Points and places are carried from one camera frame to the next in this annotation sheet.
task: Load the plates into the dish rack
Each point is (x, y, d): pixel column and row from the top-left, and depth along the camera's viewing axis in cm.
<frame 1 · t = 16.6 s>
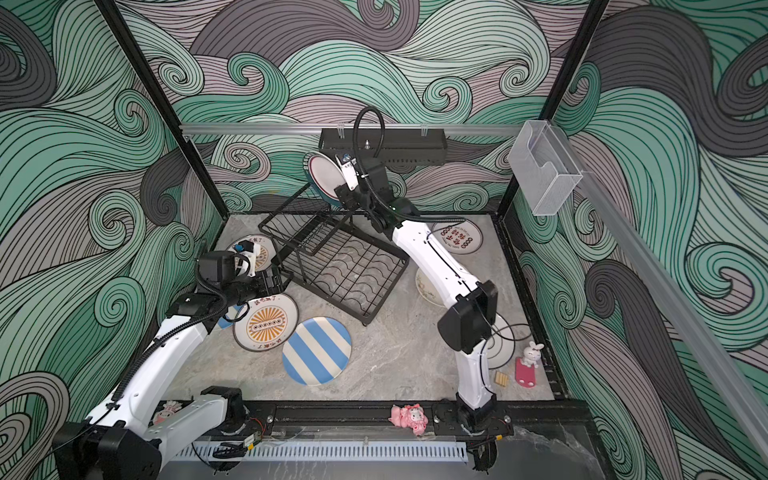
left hand: (281, 274, 79), fingers open
right hand: (352, 177, 78), fingers open
orange sunburst plate near: (268, 323, 92), on the table
blue striped plate centre: (316, 351, 86), on the table
green rimmed white plate: (324, 173, 85), point 35 cm above the table
red patterned white plate: (464, 229, 116), point 2 cm above the table
white rabbit pink stand: (525, 367, 81), point 2 cm above the table

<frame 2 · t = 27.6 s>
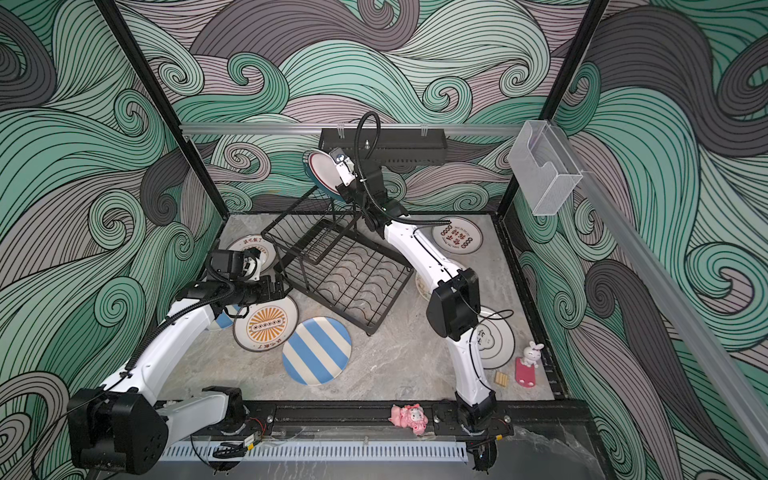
left hand: (278, 286, 82), fingers open
right hand: (347, 165, 81), fingers closed
the named things where they were.

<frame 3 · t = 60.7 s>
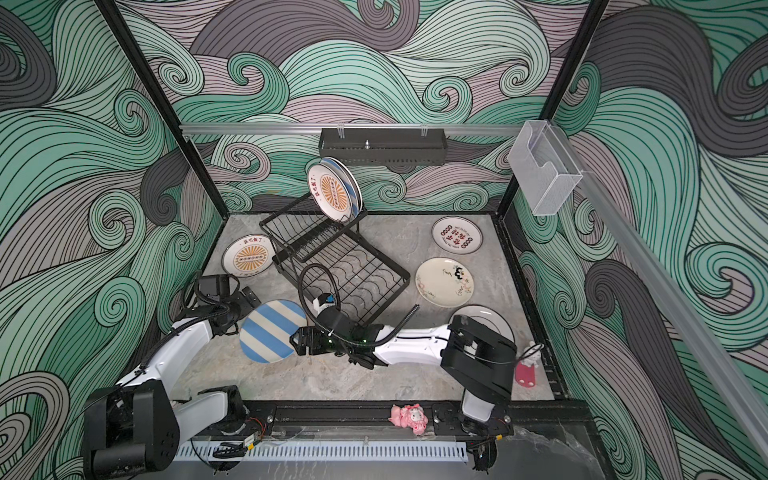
left hand: (243, 302, 87), fingers open
right hand: (300, 341, 77), fingers open
orange sunburst plate near: (330, 193, 89), point 28 cm above the table
blue striped plate left: (266, 332, 90), on the table
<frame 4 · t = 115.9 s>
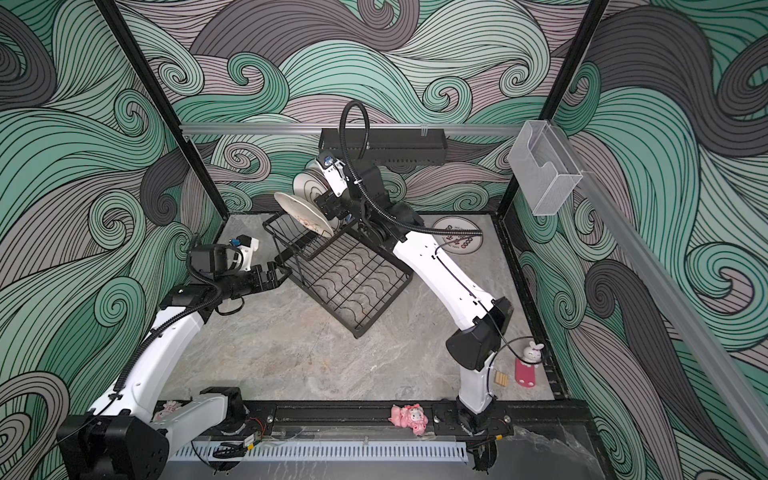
left hand: (279, 271, 78), fingers open
right hand: (336, 180, 69), fingers open
